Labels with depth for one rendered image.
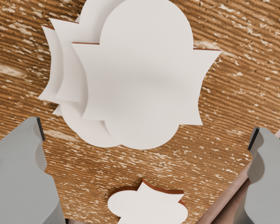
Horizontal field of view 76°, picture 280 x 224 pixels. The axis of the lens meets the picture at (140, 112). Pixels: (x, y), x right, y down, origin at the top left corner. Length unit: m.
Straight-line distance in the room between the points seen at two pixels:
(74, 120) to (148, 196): 0.17
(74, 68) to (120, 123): 0.06
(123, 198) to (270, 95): 0.25
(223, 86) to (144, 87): 0.10
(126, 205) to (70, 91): 0.22
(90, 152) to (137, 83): 0.14
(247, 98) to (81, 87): 0.18
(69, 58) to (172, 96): 0.10
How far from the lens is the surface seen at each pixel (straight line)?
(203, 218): 0.43
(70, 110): 0.20
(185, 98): 0.17
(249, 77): 0.23
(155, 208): 0.34
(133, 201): 0.32
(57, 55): 0.18
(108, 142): 0.23
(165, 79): 0.16
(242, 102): 0.24
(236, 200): 0.42
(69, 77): 0.18
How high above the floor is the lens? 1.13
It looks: 61 degrees down
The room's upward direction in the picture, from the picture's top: 178 degrees counter-clockwise
